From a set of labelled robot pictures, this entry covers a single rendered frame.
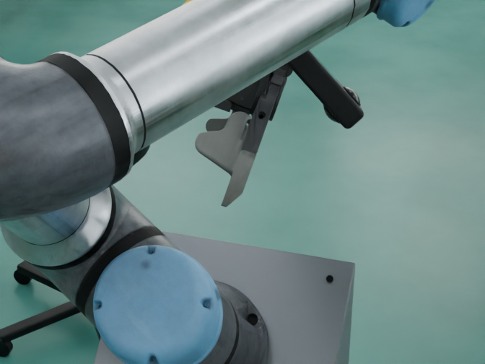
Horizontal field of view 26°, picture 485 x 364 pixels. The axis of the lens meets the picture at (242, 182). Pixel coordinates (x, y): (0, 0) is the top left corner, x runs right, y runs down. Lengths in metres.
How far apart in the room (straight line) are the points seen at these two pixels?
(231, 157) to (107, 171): 0.33
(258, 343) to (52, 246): 0.28
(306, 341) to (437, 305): 1.68
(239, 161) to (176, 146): 2.60
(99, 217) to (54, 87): 0.37
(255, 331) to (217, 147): 0.26
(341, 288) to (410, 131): 2.54
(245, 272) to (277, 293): 0.05
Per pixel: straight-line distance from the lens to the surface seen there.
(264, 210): 3.22
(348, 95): 1.04
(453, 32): 4.60
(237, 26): 0.75
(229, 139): 1.01
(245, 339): 1.15
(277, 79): 1.02
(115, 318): 1.01
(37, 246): 1.03
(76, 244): 1.02
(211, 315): 1.01
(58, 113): 0.66
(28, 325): 2.70
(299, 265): 1.22
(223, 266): 1.24
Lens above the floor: 1.70
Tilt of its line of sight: 30 degrees down
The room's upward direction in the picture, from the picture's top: straight up
